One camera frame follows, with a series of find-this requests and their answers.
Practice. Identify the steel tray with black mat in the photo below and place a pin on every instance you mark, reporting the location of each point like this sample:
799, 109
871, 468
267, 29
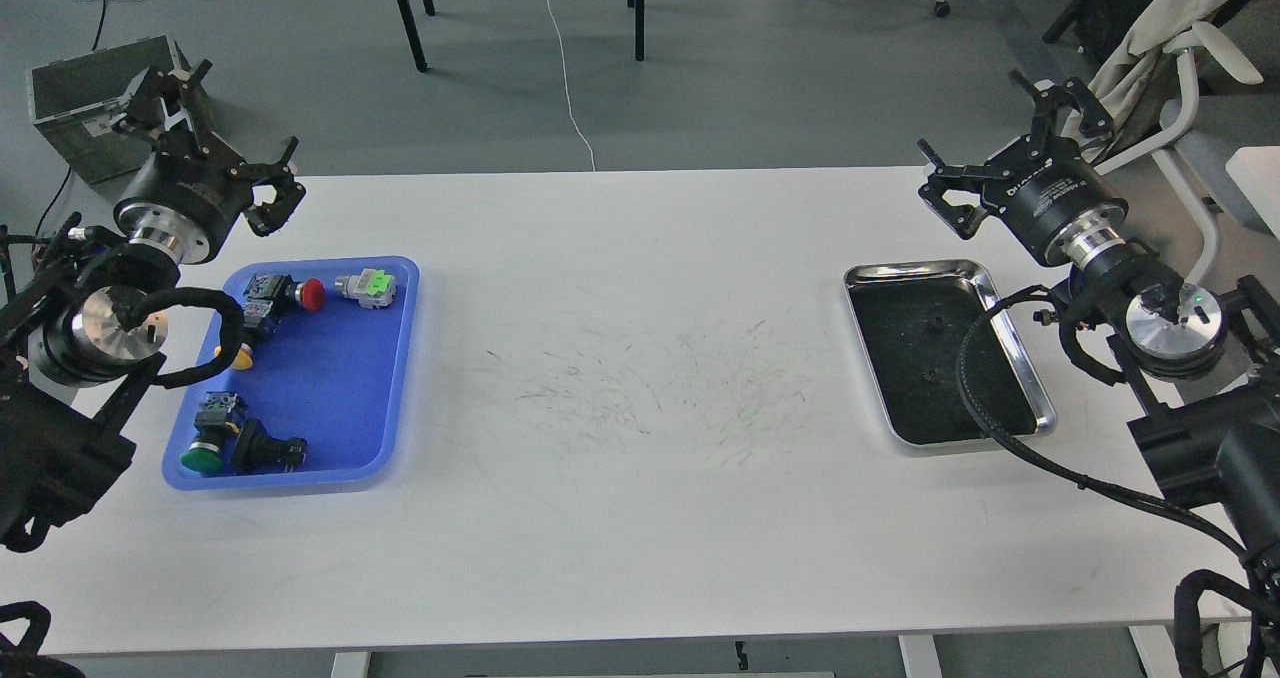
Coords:
891, 305

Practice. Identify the grey switch with green tab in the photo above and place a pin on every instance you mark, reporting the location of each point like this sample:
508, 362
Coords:
371, 288

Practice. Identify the blue plastic tray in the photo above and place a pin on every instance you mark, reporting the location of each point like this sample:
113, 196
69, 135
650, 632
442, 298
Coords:
334, 377

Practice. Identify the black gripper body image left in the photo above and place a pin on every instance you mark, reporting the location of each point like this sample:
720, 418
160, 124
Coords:
183, 207

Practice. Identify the grey plastic crate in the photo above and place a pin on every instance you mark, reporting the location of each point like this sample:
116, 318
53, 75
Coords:
71, 102

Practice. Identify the white office chair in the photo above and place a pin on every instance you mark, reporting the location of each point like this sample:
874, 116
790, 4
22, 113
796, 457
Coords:
1218, 148

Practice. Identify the black table leg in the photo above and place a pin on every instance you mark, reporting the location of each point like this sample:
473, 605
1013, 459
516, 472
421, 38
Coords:
411, 31

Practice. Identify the red mushroom push button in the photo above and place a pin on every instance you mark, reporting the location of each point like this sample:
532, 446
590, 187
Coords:
281, 292

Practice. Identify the beige cloth on chair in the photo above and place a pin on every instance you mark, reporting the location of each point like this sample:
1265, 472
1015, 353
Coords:
1128, 36

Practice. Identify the green push button switch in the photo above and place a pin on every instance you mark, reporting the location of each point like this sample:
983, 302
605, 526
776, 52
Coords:
219, 420

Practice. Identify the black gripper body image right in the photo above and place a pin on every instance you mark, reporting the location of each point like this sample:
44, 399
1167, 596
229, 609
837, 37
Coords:
1042, 197

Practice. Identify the yellow push button switch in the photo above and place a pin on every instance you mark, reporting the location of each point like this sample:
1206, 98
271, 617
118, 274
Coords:
259, 325

